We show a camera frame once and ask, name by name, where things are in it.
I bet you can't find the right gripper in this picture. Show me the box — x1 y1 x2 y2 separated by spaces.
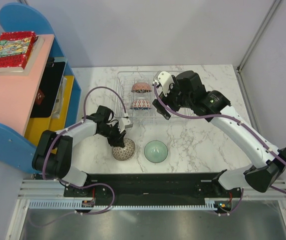
152 77 193 120

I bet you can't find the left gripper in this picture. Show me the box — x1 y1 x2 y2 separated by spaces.
98 122 126 148

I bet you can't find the brown patterned bowl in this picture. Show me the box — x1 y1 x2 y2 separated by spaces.
112 138 136 161

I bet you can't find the blue patterned bowl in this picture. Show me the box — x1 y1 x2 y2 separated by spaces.
130 99 151 111

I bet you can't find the pale green bowl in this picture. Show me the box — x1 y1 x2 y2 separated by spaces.
144 140 168 164

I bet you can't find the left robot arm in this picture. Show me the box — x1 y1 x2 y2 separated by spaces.
32 105 131 197

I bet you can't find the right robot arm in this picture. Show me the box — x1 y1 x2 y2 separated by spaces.
152 70 286 197

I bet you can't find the yellow book on shelf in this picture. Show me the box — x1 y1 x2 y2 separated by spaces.
25 75 75 146

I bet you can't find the black book on shelf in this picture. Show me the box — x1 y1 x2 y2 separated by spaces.
30 57 67 118

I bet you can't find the blue pink bookshelf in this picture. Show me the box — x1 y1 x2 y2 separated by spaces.
0 2 83 174

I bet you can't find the beige book under red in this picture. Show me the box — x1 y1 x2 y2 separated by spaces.
0 35 45 76

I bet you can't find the red illustrated book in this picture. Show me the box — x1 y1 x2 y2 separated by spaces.
0 31 37 73

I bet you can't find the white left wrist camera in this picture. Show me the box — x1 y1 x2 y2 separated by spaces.
118 117 133 132

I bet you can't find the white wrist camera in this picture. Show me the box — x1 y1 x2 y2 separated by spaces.
153 71 174 96
118 117 133 132

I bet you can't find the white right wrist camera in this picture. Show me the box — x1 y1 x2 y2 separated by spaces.
153 71 174 96

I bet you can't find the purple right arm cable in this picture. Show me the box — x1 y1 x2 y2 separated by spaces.
153 82 286 217

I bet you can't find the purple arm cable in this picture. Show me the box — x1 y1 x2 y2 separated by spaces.
153 82 286 217
27 86 130 228

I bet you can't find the clear wire dish rack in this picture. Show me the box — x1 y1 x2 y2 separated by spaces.
111 72 193 126

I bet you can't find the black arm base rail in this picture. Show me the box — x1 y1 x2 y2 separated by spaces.
64 172 241 206

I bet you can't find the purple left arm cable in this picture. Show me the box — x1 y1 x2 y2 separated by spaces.
27 86 130 228

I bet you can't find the white cable duct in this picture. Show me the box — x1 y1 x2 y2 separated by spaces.
29 197 235 211

